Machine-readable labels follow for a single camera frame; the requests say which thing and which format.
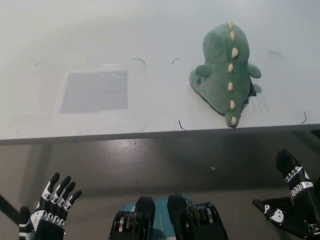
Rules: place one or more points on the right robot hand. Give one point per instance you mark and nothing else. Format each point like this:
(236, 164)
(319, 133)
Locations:
(303, 195)

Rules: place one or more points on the black floor tape patch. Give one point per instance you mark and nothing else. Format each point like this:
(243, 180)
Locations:
(280, 202)

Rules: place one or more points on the black and teal robot torso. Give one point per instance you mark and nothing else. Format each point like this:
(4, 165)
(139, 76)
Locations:
(145, 215)

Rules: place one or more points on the green plush dinosaur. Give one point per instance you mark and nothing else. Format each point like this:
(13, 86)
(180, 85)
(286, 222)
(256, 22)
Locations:
(217, 75)

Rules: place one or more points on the grey tape patch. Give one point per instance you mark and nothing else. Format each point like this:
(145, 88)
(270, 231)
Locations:
(95, 92)

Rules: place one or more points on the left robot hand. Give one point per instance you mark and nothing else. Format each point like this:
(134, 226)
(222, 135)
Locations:
(47, 212)

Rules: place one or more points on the black table frame bar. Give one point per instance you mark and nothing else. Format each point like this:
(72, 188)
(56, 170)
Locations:
(8, 205)

